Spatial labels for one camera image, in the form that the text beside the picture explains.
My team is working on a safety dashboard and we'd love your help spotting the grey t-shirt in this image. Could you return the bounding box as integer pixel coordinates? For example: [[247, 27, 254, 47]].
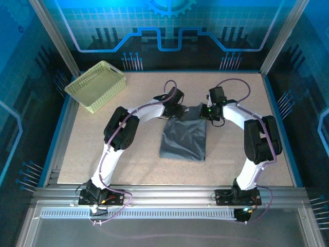
[[159, 102, 208, 162]]

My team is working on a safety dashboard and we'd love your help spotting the green plastic basket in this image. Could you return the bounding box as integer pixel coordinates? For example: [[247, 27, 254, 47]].
[[64, 60, 127, 114]]

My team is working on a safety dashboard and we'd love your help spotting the black controller box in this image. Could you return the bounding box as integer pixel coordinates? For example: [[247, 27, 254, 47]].
[[235, 208, 254, 224], [89, 205, 108, 223]]

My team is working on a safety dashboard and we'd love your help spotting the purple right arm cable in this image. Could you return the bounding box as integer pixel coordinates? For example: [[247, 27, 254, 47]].
[[214, 78, 278, 226]]

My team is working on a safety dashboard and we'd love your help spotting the aluminium frame post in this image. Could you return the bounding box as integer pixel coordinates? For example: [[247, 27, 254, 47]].
[[259, 0, 308, 77], [28, 0, 82, 77]]

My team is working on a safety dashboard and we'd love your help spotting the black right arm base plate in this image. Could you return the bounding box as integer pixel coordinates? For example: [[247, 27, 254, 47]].
[[214, 189, 262, 206]]

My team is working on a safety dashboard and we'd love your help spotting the aluminium mounting rail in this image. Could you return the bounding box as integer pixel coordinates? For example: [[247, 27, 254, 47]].
[[32, 185, 309, 208]]

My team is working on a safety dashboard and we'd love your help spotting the slotted grey cable duct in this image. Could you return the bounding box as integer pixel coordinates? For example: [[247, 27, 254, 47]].
[[41, 207, 239, 221]]

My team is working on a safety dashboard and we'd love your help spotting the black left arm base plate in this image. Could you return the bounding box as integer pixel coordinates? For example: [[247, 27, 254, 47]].
[[78, 189, 126, 206]]

